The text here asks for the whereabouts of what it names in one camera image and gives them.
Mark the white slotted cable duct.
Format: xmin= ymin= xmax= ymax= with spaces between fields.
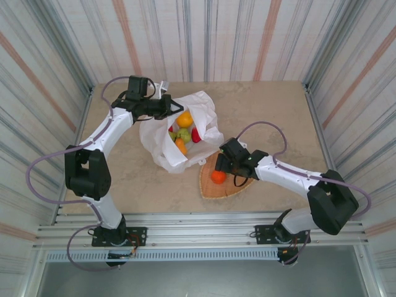
xmin=45 ymin=249 xmax=279 ymax=263

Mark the white plastic bag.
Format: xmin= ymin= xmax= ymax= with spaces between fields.
xmin=138 ymin=90 xmax=225 ymax=176

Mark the large yellow-orange orange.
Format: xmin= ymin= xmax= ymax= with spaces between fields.
xmin=175 ymin=111 xmax=195 ymax=129

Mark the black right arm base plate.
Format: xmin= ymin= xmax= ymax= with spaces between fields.
xmin=255 ymin=225 xmax=311 ymax=245

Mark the grey metal panel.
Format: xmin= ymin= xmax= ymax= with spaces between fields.
xmin=35 ymin=246 xmax=377 ymax=297

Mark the small red-orange tangerine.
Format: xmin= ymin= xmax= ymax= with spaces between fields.
xmin=210 ymin=170 xmax=227 ymax=186

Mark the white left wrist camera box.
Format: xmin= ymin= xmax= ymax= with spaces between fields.
xmin=154 ymin=80 xmax=170 ymax=100

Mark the orange-yellow elongated fruit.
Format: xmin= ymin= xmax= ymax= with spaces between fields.
xmin=174 ymin=138 xmax=189 ymax=155

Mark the aluminium front mounting rail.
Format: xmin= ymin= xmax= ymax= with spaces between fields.
xmin=32 ymin=212 xmax=371 ymax=250

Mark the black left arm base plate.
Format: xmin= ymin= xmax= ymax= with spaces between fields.
xmin=92 ymin=226 xmax=148 ymax=248

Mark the triangular woven orange basket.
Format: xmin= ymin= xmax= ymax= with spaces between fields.
xmin=197 ymin=151 xmax=257 ymax=200

